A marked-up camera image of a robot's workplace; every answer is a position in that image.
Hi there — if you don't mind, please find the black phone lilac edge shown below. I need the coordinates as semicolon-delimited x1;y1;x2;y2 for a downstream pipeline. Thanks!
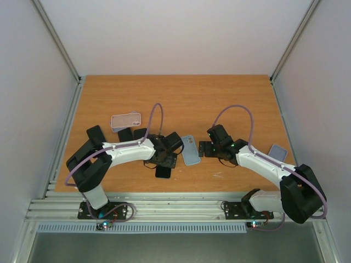
133;128;147;140

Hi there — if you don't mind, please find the pink clear phone case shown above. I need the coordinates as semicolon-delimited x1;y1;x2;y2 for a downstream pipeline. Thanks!
110;111;143;133

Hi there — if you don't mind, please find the black phone pink edge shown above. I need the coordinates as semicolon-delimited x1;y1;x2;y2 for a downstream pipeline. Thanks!
117;127;134;142

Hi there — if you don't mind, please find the right small circuit board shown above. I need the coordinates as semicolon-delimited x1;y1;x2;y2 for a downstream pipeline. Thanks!
246;221;267;229

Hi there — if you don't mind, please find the aluminium corner post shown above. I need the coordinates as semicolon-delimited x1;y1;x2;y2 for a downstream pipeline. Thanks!
30;0;82;84
269;0;321;85

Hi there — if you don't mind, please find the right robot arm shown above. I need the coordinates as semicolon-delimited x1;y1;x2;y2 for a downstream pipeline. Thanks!
199;124;327;224

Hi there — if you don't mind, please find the blue phone case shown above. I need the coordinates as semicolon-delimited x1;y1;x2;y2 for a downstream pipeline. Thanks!
181;135;201;166

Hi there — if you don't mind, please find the right aluminium corner post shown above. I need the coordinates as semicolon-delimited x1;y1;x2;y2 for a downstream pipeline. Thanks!
269;0;321;85

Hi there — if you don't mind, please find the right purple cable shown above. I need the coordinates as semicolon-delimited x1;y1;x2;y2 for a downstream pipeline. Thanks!
212;104;329;233

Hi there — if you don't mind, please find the purple cable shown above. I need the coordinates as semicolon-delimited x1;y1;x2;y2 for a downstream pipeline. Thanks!
212;104;329;233
63;102;165;220

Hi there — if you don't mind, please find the left aluminium corner post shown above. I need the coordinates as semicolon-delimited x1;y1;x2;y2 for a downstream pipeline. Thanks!
30;0;82;84

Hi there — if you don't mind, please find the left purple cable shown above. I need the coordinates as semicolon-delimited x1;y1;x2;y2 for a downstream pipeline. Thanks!
63;102;165;220

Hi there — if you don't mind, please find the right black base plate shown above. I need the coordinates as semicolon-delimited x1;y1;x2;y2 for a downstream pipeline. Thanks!
220;201;274;220

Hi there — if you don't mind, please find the left small circuit board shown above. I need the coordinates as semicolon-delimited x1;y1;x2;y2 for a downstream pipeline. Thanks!
96;222;113;231

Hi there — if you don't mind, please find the small circuit board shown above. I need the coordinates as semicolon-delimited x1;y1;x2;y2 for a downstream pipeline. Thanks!
246;221;267;229
96;222;113;231

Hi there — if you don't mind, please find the grey slotted cable duct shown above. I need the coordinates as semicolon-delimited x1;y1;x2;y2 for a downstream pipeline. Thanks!
37;222;246;234

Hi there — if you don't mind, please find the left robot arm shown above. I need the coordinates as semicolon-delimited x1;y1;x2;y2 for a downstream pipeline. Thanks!
65;132;184;219

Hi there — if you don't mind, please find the black phone blue edge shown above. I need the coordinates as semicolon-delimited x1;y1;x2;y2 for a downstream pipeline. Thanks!
155;165;172;179

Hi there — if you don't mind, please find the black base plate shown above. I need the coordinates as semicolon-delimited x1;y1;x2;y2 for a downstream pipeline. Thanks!
77;202;129;220
220;201;274;220

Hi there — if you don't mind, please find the aluminium front rail frame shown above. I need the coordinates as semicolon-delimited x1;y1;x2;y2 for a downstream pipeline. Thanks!
25;191;327;222

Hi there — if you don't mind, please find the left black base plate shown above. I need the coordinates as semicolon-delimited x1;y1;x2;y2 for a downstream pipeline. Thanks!
77;202;129;220

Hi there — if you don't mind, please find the black phone far left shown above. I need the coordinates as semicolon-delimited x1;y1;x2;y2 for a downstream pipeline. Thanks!
86;125;106;143

